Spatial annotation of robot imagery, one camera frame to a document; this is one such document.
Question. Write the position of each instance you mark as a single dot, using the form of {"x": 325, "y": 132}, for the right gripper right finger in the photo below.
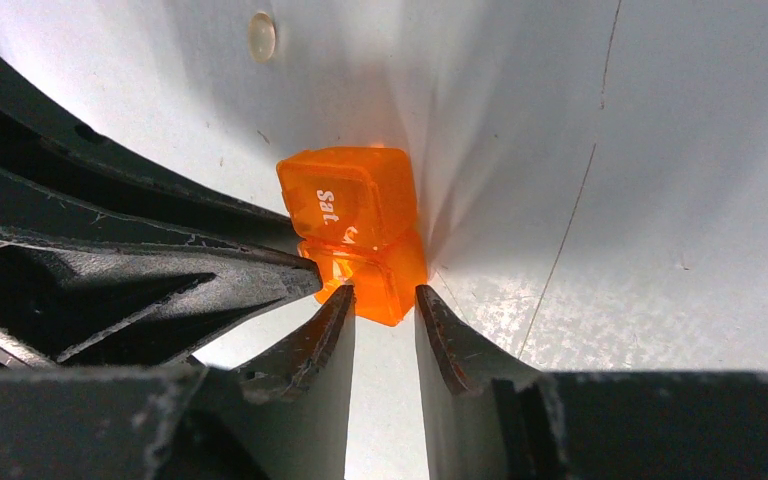
{"x": 488, "y": 415}

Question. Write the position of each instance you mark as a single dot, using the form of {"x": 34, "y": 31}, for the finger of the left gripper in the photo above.
{"x": 81, "y": 285}
{"x": 42, "y": 142}

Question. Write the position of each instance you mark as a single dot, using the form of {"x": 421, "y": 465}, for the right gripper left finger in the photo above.
{"x": 281, "y": 415}

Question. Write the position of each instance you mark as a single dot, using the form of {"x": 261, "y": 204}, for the orange pill organizer box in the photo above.
{"x": 355, "y": 210}

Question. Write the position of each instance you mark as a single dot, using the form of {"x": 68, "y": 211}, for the small pill on table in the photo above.
{"x": 261, "y": 37}

